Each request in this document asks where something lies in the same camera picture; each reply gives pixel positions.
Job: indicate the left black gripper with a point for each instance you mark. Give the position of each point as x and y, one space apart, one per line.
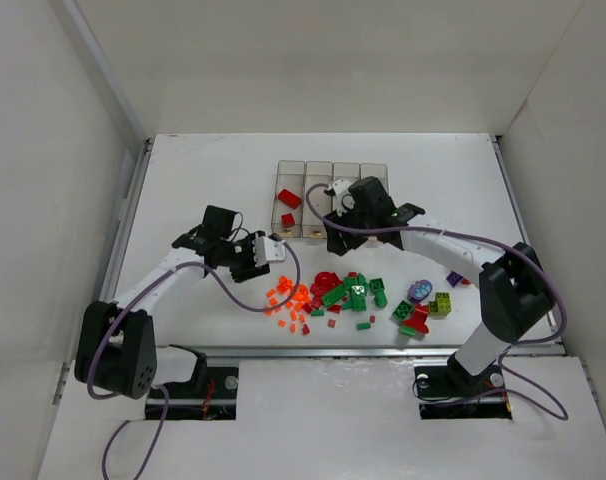
250 260

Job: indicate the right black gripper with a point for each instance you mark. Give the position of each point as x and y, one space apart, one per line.
343 236

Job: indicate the red round lego piece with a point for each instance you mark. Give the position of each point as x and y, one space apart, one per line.
324 282

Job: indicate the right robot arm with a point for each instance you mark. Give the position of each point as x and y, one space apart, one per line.
514 291

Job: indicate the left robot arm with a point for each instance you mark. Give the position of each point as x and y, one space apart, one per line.
117 353

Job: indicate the clear container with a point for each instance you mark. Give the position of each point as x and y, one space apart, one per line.
343 175
379 171
316 172
289 175

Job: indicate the orange round lego piece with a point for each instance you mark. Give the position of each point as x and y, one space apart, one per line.
299 293

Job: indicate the red long lego brick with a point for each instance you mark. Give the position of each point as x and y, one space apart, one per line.
289 198

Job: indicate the green long lego plate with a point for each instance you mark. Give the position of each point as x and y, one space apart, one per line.
357 300

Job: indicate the purple flower lego piece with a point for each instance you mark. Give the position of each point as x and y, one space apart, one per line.
419 291

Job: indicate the green square lego brick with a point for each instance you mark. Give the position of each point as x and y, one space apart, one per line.
403 311

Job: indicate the purple lego brick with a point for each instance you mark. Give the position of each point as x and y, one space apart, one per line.
454 279

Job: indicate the lime green lego brick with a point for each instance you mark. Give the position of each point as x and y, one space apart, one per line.
441 305

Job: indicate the red flower lego piece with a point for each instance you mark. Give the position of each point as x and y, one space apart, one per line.
417 320

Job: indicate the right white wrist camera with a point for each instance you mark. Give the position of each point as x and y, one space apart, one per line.
339 192

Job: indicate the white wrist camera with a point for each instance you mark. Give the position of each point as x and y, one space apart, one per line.
268 251
339 192

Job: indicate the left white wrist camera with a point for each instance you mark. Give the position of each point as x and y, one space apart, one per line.
268 251

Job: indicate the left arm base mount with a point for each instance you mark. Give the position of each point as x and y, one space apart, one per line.
213 399

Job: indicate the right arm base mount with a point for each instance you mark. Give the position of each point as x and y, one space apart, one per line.
443 397

